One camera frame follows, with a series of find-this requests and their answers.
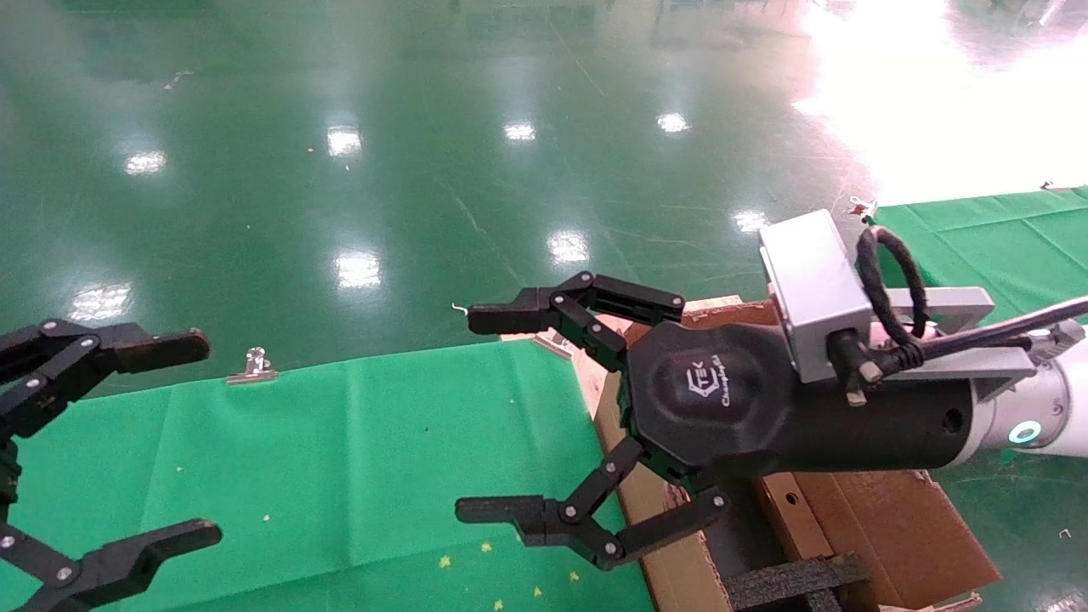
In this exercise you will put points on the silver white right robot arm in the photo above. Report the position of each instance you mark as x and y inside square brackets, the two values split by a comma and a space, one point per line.
[1067, 408]

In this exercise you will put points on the large open cardboard carton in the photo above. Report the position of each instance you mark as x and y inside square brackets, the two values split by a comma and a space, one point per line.
[684, 591]

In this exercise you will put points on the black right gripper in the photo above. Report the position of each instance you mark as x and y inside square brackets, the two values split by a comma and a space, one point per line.
[722, 408]

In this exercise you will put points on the green table cloth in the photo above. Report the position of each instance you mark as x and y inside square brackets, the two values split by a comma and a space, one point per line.
[1003, 246]
[340, 476]

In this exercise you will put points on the small brown cardboard box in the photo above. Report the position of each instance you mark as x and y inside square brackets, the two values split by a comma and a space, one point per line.
[786, 523]

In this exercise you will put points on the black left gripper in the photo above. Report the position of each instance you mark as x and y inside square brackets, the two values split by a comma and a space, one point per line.
[7, 476]

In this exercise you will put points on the black foam strip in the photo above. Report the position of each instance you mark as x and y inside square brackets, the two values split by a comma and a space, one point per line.
[782, 586]

